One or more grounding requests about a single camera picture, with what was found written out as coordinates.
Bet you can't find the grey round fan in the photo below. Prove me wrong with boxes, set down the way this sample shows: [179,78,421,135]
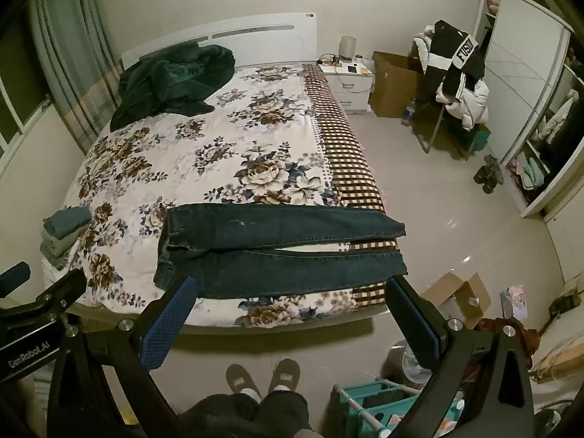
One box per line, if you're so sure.
[388,340,434,388]

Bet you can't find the dark blue jeans pants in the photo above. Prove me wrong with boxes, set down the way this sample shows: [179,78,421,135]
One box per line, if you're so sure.
[153,203,408,299]

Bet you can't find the chair with metal legs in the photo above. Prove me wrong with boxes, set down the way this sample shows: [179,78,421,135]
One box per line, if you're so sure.
[411,36,491,160]

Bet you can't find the pink printed box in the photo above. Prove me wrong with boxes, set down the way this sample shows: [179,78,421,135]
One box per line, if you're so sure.
[499,285,527,320]

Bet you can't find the teal laundry basket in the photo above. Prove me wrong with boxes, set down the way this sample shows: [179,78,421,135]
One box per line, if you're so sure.
[333,381,466,438]

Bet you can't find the stack of folded clothes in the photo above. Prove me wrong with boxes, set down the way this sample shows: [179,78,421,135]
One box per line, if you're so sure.
[40,207,92,270]

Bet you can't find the white bed headboard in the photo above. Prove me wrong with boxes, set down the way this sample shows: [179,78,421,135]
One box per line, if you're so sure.
[121,13,318,71]

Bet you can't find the floral plush blanket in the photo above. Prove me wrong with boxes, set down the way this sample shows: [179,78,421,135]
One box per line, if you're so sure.
[64,65,393,327]

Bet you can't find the black and white jacket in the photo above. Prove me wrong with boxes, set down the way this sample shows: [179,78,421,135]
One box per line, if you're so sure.
[426,19,487,103]

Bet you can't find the dark green fleece blanket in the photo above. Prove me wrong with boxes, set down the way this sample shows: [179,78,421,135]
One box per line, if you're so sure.
[109,45,235,131]

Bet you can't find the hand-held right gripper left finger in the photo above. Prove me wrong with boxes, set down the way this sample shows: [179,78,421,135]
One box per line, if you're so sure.
[46,276,199,438]

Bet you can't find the person's left slipper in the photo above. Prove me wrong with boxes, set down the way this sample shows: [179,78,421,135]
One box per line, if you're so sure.
[226,364,262,402]

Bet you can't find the person's right slipper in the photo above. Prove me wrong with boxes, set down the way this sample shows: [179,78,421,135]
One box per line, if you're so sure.
[267,358,301,393]

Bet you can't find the dark shoe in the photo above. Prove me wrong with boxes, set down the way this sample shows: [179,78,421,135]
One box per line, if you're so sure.
[484,164,506,195]
[473,154,496,185]

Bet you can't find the person's slipper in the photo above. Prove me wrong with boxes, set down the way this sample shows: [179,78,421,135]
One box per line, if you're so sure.
[226,364,262,402]
[267,358,301,393]

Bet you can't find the large brown cardboard box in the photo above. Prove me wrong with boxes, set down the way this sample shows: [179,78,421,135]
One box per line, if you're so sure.
[369,51,434,119]

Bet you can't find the person's dark trouser legs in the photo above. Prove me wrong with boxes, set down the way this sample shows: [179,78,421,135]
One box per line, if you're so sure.
[180,390,313,438]

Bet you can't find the window with white frame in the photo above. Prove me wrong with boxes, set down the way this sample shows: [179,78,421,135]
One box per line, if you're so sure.
[0,14,53,156]

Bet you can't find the white sliding door wardrobe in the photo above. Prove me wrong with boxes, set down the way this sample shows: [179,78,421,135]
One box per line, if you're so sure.
[474,0,584,217]

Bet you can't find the brown crumpled cloth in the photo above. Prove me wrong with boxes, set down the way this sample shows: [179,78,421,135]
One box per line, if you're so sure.
[479,317,539,366]

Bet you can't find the small table lamp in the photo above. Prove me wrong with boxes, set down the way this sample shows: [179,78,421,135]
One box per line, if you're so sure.
[338,36,357,64]

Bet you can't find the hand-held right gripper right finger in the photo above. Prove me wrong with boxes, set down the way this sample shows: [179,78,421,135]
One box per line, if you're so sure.
[387,275,535,438]

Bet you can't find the white nightstand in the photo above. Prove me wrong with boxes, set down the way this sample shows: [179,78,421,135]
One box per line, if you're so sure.
[318,61,376,113]

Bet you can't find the open small cardboard box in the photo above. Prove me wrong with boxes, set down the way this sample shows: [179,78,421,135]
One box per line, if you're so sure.
[420,272,491,329]

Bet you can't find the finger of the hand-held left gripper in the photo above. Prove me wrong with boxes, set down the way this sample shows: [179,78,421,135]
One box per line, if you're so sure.
[20,268,87,316]
[0,262,31,298]

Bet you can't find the black floor fan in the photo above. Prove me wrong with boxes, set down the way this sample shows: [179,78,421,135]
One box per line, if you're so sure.
[534,401,576,438]

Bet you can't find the grey striped curtain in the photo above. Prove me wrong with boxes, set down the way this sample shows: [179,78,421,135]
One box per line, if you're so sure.
[27,0,124,151]

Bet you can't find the brown checkered bed sheet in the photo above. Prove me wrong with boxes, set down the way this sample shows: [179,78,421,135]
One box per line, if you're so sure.
[301,65,402,306]

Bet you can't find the teal clothes in wardrobe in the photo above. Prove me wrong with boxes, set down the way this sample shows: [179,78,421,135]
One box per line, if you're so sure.
[520,155,546,190]

